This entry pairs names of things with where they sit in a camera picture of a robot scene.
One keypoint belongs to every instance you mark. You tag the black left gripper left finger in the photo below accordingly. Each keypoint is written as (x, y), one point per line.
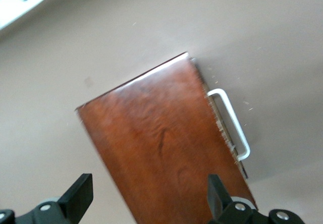
(75, 196)

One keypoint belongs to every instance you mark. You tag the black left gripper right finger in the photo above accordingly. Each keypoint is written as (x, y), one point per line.
(219, 201)

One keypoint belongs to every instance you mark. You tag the dark brown wooden cabinet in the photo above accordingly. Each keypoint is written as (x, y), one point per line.
(164, 145)

